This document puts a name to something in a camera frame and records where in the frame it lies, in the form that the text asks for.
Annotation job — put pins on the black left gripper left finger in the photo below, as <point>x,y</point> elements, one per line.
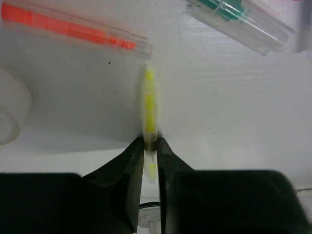
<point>105,201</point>

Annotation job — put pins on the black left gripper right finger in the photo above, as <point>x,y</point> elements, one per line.
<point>225,201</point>

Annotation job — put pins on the yellow thin highlighter pen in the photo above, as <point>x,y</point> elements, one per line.
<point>149,110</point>

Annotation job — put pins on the clear tape roll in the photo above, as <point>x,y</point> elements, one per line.
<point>15,104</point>

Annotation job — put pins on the green gel pen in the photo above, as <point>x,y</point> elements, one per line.
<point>246,22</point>

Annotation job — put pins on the light blue pen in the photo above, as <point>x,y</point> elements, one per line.
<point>304,26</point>

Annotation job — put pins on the orange thin highlighter pen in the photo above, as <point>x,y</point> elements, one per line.
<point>39,20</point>

